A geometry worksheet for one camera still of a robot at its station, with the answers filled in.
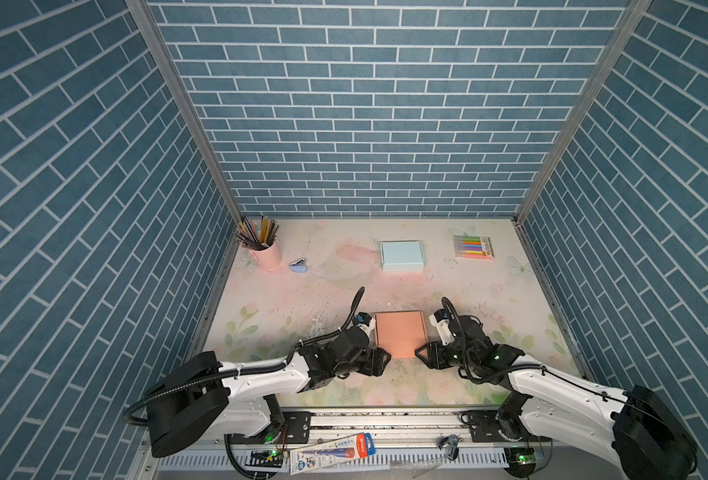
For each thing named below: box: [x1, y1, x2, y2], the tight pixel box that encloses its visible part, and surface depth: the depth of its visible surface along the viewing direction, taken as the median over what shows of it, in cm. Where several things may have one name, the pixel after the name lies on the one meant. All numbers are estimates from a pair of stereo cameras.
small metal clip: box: [438, 434, 463, 461], surface depth 72 cm
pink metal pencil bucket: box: [248, 240, 282, 269], surface depth 105 cm
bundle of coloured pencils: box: [235, 214, 280, 251], surface depth 101 cm
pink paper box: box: [373, 310, 428, 359], surface depth 86 cm
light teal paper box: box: [380, 240, 426, 272], surface depth 107 cm
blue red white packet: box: [289, 432, 377, 475], surface depth 71 cm
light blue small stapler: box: [290, 258, 308, 273], surface depth 107 cm
